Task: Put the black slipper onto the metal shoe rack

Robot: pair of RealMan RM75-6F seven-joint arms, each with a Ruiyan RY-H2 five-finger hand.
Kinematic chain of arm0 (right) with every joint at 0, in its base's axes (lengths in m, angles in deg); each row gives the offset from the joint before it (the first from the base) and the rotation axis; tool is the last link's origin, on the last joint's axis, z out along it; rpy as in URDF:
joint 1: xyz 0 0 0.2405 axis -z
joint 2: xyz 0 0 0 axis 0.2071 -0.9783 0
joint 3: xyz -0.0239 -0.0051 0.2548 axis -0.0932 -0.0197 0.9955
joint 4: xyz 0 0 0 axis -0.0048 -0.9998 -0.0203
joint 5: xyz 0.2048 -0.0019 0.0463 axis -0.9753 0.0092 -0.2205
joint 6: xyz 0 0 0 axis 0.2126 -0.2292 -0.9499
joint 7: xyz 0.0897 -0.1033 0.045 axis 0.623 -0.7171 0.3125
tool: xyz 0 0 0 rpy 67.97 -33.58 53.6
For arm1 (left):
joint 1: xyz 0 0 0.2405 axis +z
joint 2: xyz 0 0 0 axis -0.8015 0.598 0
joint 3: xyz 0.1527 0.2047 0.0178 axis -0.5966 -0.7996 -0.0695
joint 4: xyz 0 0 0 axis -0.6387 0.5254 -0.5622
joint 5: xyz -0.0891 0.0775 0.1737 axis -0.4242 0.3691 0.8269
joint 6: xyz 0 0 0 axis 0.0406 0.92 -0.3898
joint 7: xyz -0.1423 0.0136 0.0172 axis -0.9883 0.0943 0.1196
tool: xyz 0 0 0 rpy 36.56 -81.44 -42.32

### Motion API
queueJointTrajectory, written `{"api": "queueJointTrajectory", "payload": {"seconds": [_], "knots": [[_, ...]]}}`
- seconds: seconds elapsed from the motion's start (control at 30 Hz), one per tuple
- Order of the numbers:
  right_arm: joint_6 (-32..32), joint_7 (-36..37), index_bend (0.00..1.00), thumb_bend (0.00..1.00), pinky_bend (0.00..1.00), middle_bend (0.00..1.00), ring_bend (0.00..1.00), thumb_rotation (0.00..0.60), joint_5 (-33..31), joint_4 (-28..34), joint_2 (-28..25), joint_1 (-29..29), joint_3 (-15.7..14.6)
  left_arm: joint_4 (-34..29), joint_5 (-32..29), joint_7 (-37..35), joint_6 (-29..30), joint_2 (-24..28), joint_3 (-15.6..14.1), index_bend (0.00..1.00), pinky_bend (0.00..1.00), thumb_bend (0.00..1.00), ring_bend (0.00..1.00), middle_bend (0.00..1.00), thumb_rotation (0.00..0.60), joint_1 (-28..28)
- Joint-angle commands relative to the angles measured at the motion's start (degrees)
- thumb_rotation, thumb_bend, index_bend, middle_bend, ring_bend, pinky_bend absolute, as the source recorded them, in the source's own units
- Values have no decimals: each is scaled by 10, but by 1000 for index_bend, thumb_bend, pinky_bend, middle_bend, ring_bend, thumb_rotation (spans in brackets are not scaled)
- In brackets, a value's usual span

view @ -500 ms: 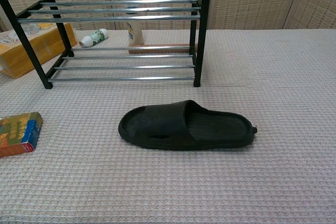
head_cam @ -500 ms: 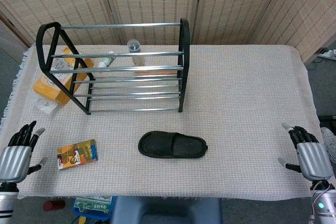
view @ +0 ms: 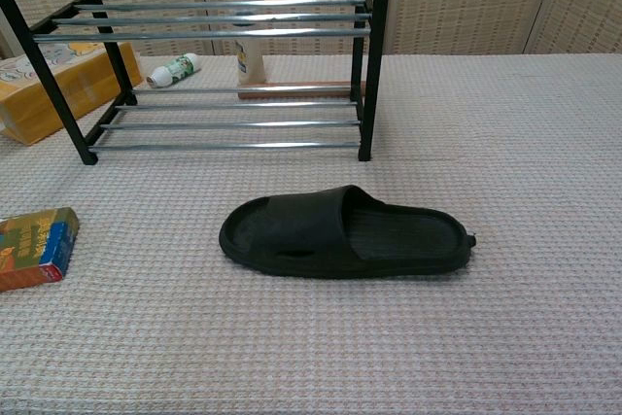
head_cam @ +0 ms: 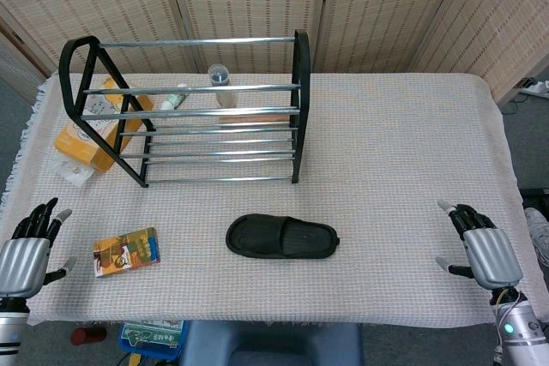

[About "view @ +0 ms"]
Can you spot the black metal shoe rack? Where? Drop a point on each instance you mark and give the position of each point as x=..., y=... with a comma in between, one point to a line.
x=374, y=70

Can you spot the yellow cardboard box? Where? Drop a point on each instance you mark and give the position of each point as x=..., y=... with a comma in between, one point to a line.
x=82, y=79

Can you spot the brown wooden block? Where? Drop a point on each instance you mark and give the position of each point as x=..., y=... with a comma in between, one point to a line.
x=301, y=94

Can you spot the small white green bottle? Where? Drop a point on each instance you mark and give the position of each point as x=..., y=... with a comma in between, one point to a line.
x=175, y=70

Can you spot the cream bottle with grey cap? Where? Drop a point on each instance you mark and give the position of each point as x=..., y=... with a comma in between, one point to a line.
x=250, y=67

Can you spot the colourful printed card box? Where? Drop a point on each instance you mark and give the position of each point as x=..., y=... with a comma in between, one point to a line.
x=34, y=250

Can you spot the white woven tablecloth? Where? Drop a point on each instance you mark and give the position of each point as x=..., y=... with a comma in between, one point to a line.
x=437, y=288

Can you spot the black rubber slide sandal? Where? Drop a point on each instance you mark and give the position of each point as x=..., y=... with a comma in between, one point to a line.
x=301, y=230

